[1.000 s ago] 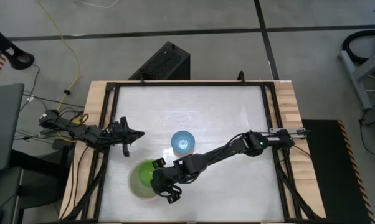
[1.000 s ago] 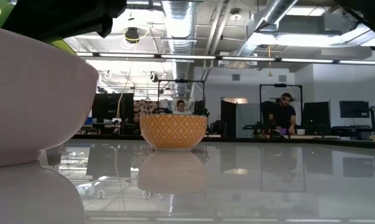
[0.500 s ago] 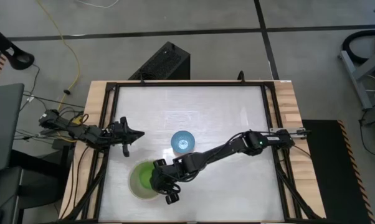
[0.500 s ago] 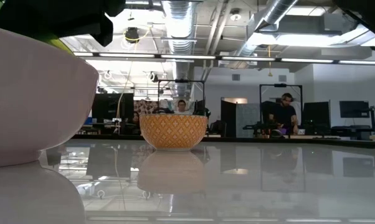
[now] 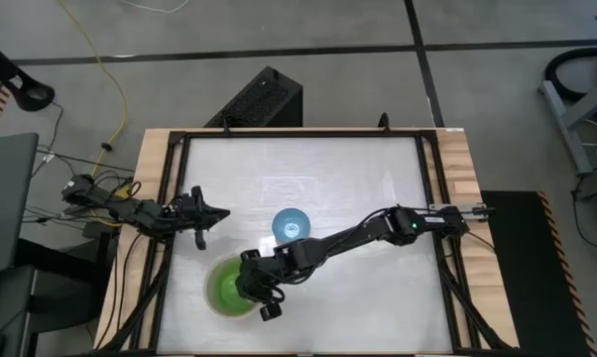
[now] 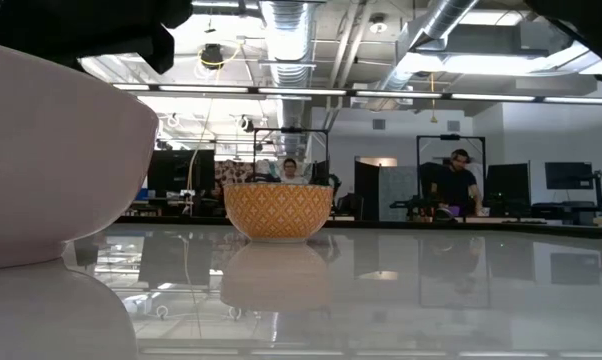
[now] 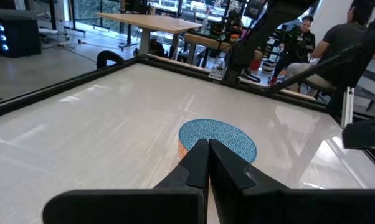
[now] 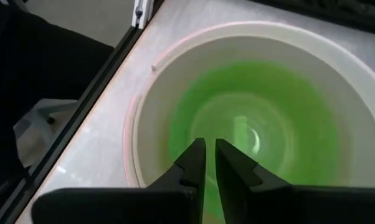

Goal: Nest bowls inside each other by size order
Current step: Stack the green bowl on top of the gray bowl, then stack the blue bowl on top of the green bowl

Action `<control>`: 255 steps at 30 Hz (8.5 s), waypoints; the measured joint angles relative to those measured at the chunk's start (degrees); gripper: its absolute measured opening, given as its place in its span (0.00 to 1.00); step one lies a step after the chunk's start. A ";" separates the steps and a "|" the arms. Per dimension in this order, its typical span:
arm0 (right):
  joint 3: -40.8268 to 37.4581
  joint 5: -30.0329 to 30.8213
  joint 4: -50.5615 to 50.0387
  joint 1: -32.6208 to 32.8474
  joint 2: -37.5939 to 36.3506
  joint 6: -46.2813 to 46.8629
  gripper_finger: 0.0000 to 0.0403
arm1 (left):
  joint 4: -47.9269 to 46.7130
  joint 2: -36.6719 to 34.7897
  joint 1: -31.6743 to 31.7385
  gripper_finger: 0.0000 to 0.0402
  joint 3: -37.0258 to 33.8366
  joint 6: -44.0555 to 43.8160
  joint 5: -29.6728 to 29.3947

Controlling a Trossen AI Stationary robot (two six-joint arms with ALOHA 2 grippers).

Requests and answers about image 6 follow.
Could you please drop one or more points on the black rig frame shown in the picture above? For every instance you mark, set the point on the black rig frame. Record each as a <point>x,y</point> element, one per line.
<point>451,136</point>
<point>291,130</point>

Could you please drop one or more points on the black partition panel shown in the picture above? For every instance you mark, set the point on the black partition panel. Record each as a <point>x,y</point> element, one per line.
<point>367,190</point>

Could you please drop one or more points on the black monitor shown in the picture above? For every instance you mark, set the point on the black monitor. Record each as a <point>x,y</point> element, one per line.
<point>508,187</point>
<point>176,172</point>
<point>568,175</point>

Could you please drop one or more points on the silver ventilation duct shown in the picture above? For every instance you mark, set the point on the silver ventilation duct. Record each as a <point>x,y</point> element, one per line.
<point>431,30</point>
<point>288,50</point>

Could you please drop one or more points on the overhead light strip bar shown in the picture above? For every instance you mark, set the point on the overhead light strip bar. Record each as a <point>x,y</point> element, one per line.
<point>331,92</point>

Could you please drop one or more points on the person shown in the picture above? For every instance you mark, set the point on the person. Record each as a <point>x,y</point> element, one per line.
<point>456,187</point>
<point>291,172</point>

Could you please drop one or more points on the large white bowl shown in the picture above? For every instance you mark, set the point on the large white bowl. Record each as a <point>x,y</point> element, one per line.
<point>56,150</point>

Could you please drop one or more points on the black metal table frame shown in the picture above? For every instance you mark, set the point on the black metal table frame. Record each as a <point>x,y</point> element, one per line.
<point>431,225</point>

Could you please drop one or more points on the orange patterned bowl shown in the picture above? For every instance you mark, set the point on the orange patterned bowl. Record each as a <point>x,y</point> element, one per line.
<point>278,212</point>

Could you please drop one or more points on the grey partition panel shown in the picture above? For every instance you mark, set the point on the grey partition panel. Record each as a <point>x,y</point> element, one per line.
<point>398,192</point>

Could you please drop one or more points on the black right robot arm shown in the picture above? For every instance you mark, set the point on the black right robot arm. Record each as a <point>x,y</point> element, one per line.
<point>591,20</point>

